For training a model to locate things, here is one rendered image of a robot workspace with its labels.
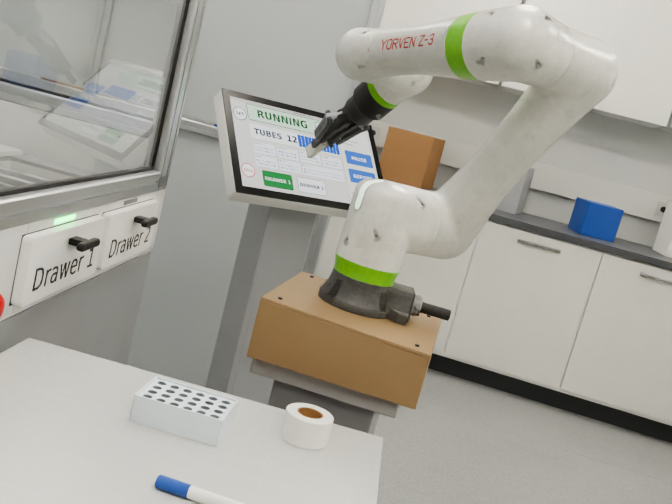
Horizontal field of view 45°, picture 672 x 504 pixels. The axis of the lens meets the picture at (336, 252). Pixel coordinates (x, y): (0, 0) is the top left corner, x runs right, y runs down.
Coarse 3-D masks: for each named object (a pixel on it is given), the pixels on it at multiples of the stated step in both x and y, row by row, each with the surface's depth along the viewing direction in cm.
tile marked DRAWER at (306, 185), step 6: (300, 180) 216; (306, 180) 217; (312, 180) 218; (318, 180) 220; (300, 186) 215; (306, 186) 216; (312, 186) 217; (318, 186) 219; (324, 186) 220; (306, 192) 215; (312, 192) 216; (318, 192) 218; (324, 192) 219
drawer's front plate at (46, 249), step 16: (64, 224) 134; (80, 224) 137; (96, 224) 144; (32, 240) 120; (48, 240) 125; (64, 240) 131; (32, 256) 121; (48, 256) 127; (64, 256) 133; (80, 256) 140; (96, 256) 148; (16, 272) 121; (32, 272) 122; (64, 272) 135; (80, 272) 142; (16, 288) 121; (32, 288) 124; (48, 288) 130; (16, 304) 122
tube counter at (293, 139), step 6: (288, 132) 220; (288, 138) 219; (294, 138) 221; (300, 138) 222; (306, 138) 223; (312, 138) 225; (288, 144) 218; (294, 144) 220; (300, 144) 221; (306, 144) 222; (324, 150) 226; (330, 150) 227; (336, 150) 229
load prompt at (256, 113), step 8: (248, 104) 215; (248, 112) 214; (256, 112) 216; (264, 112) 218; (272, 112) 219; (280, 112) 221; (256, 120) 215; (264, 120) 216; (272, 120) 218; (280, 120) 220; (288, 120) 222; (296, 120) 224; (304, 120) 226; (312, 120) 228; (288, 128) 221; (296, 128) 223; (304, 128) 225; (312, 128) 227
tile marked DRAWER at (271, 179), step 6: (264, 174) 208; (270, 174) 210; (276, 174) 211; (282, 174) 212; (288, 174) 214; (264, 180) 208; (270, 180) 209; (276, 180) 210; (282, 180) 212; (288, 180) 213; (270, 186) 208; (276, 186) 209; (282, 186) 211; (288, 186) 212
